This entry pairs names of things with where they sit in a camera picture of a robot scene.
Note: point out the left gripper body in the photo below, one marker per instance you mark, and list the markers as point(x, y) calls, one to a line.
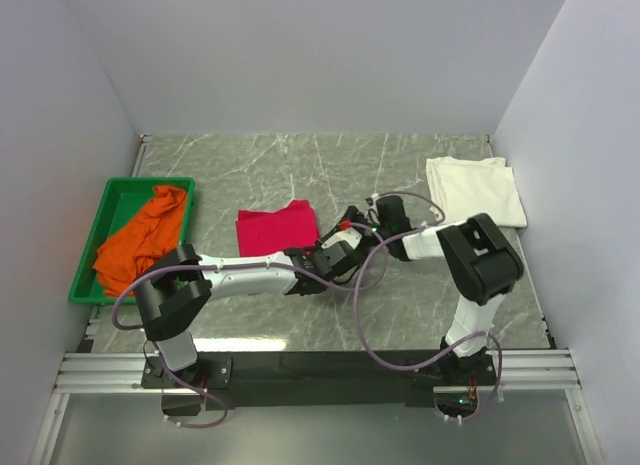
point(316, 249)

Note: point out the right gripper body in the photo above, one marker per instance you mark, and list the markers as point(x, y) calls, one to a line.
point(375, 226)

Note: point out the pink t shirt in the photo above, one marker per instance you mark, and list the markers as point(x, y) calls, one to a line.
point(262, 233)

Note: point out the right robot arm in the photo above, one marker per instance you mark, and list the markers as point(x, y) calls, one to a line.
point(484, 267)

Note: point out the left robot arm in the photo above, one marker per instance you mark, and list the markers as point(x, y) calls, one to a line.
point(173, 292)

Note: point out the folded white t shirt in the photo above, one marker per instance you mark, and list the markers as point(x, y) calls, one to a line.
point(464, 188)

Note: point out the orange t shirt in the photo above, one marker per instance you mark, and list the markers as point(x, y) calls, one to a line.
point(148, 236)

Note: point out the green plastic bin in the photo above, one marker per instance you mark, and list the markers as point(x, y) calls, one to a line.
point(122, 198)

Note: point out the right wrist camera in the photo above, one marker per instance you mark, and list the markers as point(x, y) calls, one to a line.
point(388, 214)

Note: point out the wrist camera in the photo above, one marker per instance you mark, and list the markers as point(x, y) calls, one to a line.
point(340, 240)
point(388, 214)

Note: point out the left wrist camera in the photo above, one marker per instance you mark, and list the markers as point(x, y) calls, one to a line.
point(340, 240)

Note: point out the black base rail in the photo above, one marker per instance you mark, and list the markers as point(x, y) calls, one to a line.
point(294, 378)

